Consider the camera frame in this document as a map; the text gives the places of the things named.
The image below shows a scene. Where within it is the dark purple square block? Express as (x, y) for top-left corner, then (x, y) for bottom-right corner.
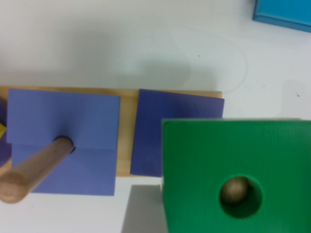
(130, 89), (225, 177)

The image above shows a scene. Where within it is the front wooden peg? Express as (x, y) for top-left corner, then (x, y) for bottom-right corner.
(220, 177), (249, 205)

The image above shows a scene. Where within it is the wooden peg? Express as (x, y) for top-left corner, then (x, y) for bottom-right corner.
(0, 137), (75, 204)
(220, 177), (249, 205)

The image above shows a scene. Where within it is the green square block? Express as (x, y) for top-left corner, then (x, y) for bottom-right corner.
(163, 119), (311, 233)

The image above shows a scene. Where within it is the blue square block with hole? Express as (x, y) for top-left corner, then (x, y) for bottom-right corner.
(253, 0), (311, 32)

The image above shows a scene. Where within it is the middle wooden peg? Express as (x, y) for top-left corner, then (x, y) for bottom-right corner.
(0, 137), (75, 204)

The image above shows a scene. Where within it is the yellow block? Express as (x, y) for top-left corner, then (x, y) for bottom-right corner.
(0, 123), (7, 139)

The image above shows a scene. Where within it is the light purple square block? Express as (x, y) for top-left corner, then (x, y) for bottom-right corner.
(7, 88), (121, 196)

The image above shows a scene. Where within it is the wooden base board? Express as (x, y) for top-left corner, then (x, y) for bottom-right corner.
(0, 85), (224, 178)

